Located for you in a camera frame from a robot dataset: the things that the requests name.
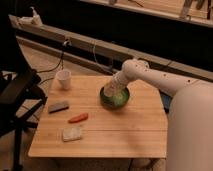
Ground black cable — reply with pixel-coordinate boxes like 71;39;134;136
35;39;72;86

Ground grey rectangular block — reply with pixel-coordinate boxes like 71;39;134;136
48;101;69;113

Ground orange carrot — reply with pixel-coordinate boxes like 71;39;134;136
68;113;89;123

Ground white spray bottle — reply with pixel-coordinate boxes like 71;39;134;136
19;6;43;27

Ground green ceramic bowl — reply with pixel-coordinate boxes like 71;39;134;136
99;88;130;109

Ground white paper cup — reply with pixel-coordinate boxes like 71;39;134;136
56;69;71;90

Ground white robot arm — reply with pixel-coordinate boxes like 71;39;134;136
104;59;213;171

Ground wooden table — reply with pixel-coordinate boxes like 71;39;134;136
29;76;167;158

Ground white sponge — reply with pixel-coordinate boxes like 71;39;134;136
62;127;82;142

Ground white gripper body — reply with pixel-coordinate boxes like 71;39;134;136
104;72;129;97

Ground black chair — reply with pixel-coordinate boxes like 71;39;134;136
0;70;47;171

